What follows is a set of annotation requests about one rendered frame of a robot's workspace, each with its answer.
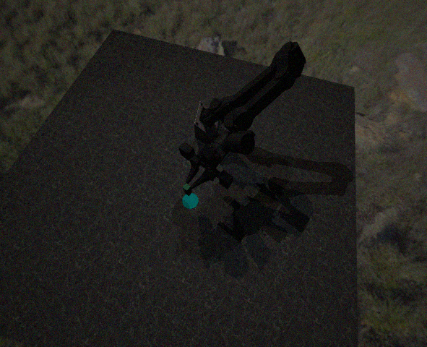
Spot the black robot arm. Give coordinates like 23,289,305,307
197,41,306,166

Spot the dark green post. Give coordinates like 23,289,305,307
183,184,192,196

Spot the teal flat circle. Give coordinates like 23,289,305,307
182,193,199,209

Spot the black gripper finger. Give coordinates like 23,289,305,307
190,169,214,190
185,158,199,184

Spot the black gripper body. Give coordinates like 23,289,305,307
178,142,233,189

